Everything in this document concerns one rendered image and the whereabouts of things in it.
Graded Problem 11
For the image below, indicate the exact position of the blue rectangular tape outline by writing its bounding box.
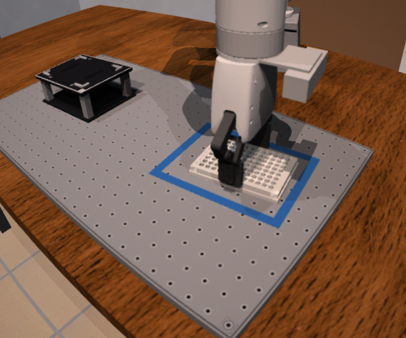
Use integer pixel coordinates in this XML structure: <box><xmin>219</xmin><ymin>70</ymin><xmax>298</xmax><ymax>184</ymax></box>
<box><xmin>149</xmin><ymin>123</ymin><xmax>320</xmax><ymax>228</ymax></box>

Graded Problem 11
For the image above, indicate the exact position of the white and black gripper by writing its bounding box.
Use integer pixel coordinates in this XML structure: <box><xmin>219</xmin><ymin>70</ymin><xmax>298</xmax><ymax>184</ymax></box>
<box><xmin>210</xmin><ymin>48</ymin><xmax>277</xmax><ymax>187</ymax></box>

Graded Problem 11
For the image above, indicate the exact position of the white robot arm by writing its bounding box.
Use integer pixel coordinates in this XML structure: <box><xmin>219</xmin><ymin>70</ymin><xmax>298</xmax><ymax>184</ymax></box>
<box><xmin>215</xmin><ymin>0</ymin><xmax>328</xmax><ymax>103</ymax></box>

